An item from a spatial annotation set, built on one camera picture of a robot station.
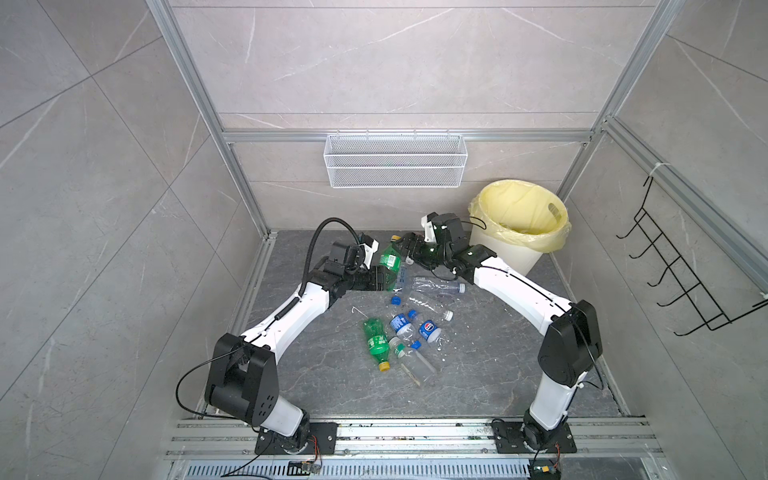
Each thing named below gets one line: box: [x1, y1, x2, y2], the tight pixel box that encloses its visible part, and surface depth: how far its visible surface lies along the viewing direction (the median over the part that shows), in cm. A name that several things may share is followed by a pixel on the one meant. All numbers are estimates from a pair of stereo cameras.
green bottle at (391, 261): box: [379, 234, 403, 291], surface depth 83 cm
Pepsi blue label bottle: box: [418, 320, 444, 351], surface depth 90 cm
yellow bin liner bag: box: [468, 179, 572, 253], surface depth 97 cm
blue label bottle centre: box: [390, 313, 422, 350], surface depth 90 cm
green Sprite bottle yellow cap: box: [363, 318, 391, 372], surface depth 87 cm
